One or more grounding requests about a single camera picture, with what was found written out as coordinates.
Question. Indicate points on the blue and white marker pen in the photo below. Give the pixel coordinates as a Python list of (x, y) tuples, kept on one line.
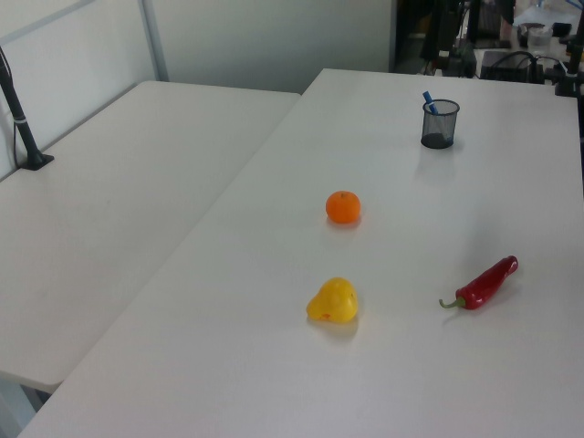
[(428, 100)]

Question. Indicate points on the black mesh pen cup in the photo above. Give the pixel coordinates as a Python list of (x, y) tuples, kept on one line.
[(429, 138)]

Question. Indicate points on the orange mandarin fruit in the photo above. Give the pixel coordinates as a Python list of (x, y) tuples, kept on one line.
[(342, 207)]

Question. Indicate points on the yellow bell pepper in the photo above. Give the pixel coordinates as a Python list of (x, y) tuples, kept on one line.
[(332, 301)]

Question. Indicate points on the white adjacent table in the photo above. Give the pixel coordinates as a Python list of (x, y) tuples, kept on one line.
[(114, 205)]

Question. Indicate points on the red chili pepper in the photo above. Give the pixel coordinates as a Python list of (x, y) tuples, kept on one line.
[(484, 284)]

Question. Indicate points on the dark background equipment rack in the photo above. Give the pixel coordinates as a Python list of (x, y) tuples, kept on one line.
[(461, 59)]

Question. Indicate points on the black box device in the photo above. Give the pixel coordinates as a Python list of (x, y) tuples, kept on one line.
[(506, 66)]

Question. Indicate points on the black pole with base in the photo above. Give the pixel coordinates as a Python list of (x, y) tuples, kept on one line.
[(22, 124)]

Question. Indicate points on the clear plastic container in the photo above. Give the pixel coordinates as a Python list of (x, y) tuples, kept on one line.
[(540, 40)]

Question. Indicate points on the grey partition frame post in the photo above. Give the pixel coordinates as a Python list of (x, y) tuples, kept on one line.
[(155, 41)]

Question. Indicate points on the black camera stand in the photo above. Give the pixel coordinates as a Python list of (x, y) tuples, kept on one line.
[(570, 75)]

